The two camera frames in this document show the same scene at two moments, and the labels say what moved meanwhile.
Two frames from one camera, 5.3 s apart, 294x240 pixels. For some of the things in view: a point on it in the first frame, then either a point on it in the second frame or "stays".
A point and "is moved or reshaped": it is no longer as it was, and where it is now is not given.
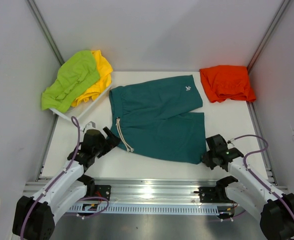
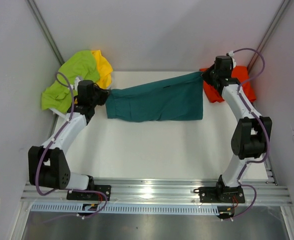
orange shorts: [223, 82] stays
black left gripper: [112, 141] -> [104, 94]
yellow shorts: [105, 71] stays
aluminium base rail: [153, 190] stays
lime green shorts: [74, 76] stays
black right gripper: [205, 159] -> [205, 75]
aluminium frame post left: [45, 30] stays
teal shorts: [152, 119] is moved or reshaped
